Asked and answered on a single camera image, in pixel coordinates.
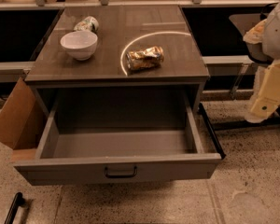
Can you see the white ceramic bowl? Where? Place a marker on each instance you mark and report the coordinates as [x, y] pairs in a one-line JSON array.
[[80, 45]]

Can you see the open grey top drawer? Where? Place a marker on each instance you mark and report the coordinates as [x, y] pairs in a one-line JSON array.
[[75, 148]]

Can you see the grey drawer cabinet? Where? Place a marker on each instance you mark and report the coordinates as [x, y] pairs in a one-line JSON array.
[[104, 82]]

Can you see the brown cardboard box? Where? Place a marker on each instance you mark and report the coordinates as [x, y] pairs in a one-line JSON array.
[[22, 120]]

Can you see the black drawer handle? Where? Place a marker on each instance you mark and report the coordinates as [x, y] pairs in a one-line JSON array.
[[120, 174]]

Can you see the crushed orange can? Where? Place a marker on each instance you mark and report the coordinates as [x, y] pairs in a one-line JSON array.
[[145, 58]]

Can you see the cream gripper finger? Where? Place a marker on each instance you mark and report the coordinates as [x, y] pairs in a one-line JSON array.
[[268, 96], [255, 34]]

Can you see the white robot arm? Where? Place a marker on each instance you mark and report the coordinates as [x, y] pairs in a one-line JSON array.
[[270, 46]]

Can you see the black handle on floor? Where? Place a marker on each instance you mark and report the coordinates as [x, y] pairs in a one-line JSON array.
[[17, 202]]

